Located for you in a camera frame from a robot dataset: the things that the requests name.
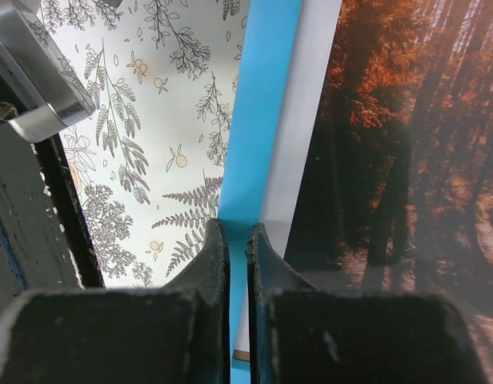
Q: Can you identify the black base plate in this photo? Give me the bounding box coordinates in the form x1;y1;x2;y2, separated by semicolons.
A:
0;122;104;316

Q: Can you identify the blue picture frame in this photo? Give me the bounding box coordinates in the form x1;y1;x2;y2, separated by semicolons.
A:
218;1;302;383

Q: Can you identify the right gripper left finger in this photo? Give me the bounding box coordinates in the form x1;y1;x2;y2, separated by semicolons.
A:
0;219;230;383

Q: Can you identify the aluminium rail bar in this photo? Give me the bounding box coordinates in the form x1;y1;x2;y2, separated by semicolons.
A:
0;1;96;143

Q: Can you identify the autumn forest photo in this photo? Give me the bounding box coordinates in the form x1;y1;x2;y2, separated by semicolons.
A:
234;0;493;353

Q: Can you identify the floral patterned table mat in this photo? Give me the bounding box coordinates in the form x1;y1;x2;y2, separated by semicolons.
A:
37;1;248;287

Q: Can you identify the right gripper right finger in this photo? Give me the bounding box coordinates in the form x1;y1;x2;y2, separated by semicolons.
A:
246;224;487;383

